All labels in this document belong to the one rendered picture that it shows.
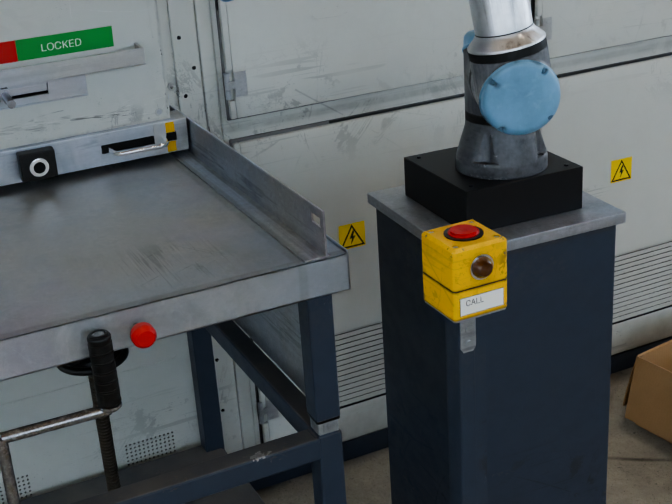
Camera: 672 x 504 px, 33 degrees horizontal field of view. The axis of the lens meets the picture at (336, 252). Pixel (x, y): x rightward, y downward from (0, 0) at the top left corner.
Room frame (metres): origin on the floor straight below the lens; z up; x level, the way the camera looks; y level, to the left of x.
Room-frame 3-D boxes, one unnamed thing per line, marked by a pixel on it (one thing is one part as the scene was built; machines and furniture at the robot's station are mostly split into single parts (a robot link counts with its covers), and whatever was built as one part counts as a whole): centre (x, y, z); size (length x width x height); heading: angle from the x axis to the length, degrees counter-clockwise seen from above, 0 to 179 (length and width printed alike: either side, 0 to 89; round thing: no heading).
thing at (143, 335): (1.30, 0.26, 0.80); 0.04 x 0.03 x 0.03; 24
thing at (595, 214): (1.80, -0.27, 0.74); 0.32 x 0.32 x 0.02; 22
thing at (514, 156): (1.78, -0.28, 0.87); 0.15 x 0.15 x 0.10
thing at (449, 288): (1.30, -0.16, 0.85); 0.08 x 0.08 x 0.10; 24
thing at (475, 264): (1.26, -0.18, 0.87); 0.03 x 0.01 x 0.03; 114
